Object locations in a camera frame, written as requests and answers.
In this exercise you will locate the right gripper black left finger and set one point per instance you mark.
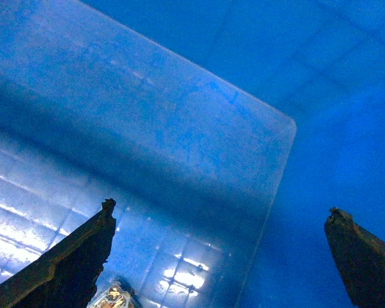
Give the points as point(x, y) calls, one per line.
point(66, 275)

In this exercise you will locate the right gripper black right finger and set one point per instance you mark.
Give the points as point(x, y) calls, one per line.
point(359, 257)

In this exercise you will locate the yellow push button switch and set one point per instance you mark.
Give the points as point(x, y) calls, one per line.
point(116, 295)

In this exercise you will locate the upper left blue crate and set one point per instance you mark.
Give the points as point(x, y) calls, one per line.
point(224, 130)

